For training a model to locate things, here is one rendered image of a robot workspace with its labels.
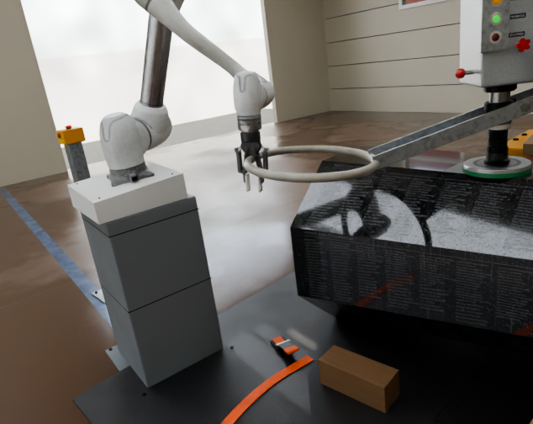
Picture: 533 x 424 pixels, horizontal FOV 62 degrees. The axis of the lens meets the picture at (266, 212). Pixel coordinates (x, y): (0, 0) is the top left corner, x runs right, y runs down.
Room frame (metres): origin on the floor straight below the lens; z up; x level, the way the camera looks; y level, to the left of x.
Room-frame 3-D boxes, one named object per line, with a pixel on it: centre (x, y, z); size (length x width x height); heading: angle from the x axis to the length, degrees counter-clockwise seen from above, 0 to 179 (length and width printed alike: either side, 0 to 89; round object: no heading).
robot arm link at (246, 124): (1.68, 0.02, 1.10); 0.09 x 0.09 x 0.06
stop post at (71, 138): (2.65, 1.08, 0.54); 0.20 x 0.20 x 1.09; 41
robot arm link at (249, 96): (1.69, 0.01, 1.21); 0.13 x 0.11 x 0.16; 161
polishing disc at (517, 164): (1.51, -0.83, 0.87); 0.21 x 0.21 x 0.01
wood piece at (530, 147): (1.95, -1.26, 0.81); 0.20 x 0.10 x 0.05; 139
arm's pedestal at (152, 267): (1.92, 0.57, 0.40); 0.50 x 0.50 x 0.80; 34
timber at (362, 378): (1.47, -0.28, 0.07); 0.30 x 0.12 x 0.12; 46
